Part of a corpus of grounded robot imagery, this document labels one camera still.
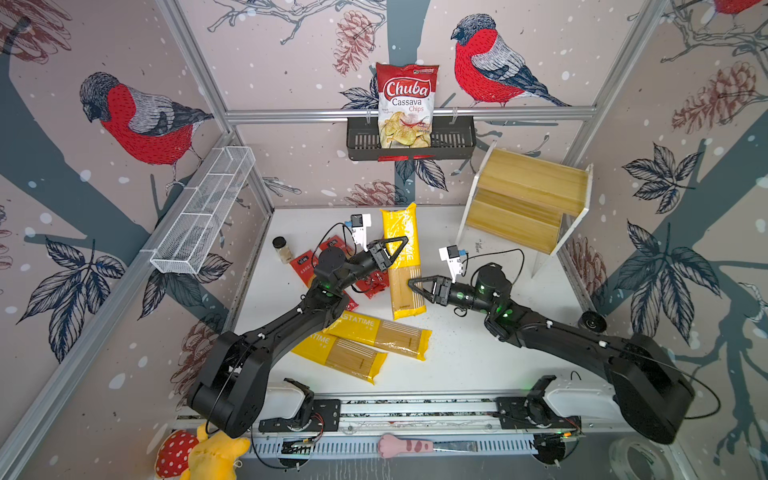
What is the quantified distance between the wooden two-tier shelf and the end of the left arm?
303mm

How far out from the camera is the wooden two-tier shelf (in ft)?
2.63

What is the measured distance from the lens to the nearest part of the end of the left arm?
663 millimetres
